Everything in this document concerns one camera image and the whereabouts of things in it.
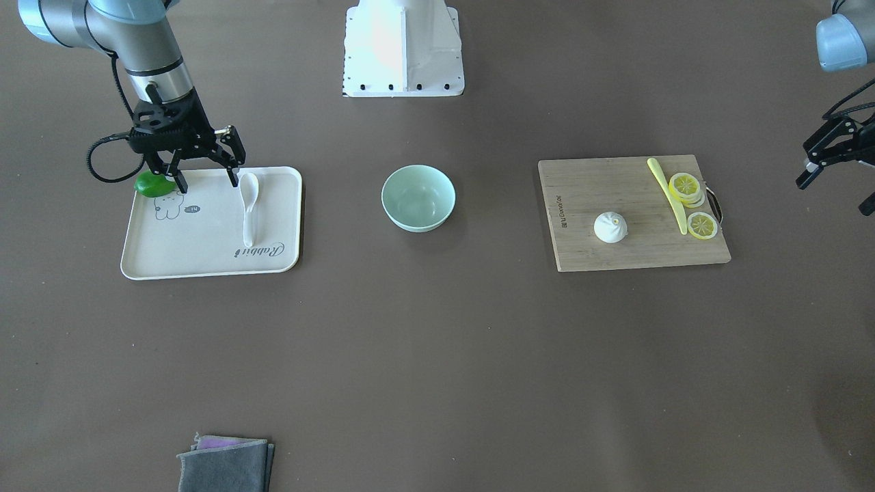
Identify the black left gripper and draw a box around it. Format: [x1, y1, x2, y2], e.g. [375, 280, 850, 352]
[796, 116, 874, 190]

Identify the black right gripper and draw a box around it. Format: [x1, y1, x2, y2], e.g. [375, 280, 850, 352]
[129, 88, 246, 194]

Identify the white ceramic spoon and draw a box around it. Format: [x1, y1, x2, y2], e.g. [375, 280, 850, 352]
[239, 172, 260, 248]

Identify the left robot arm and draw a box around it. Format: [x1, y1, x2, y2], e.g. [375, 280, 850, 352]
[796, 1, 874, 189]

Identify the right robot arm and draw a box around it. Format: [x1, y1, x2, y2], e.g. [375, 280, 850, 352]
[18, 1, 246, 193]

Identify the mint green bowl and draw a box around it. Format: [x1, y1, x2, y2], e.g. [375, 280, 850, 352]
[380, 164, 457, 233]

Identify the green lime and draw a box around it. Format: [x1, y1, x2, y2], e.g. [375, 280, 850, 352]
[134, 172, 177, 198]

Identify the cream rabbit tray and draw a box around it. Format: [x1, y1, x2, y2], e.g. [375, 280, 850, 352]
[120, 166, 304, 280]

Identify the single lemon slice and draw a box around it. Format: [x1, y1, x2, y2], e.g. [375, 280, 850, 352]
[687, 212, 720, 241]

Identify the stacked lemon slice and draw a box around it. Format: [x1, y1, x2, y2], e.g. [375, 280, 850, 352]
[668, 172, 705, 208]

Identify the wooden cutting board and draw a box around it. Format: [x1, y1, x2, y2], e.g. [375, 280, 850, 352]
[537, 156, 731, 272]

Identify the grey folded cloth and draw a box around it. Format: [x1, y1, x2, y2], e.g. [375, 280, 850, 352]
[177, 434, 275, 491]

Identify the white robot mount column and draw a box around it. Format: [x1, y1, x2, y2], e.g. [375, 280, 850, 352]
[342, 1, 466, 98]

